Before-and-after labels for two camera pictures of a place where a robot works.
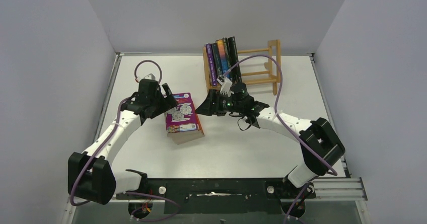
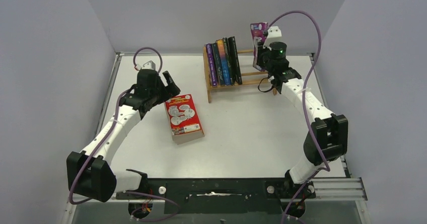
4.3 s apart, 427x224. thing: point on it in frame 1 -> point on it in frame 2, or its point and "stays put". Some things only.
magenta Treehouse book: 183,118 -> 257,29
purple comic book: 211,64 stays put
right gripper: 215,103 -> 261,55
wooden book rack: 274,50 stays put
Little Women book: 218,70 stays put
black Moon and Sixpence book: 235,73 stays put
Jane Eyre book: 222,56 stays put
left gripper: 171,102 -> 171,90
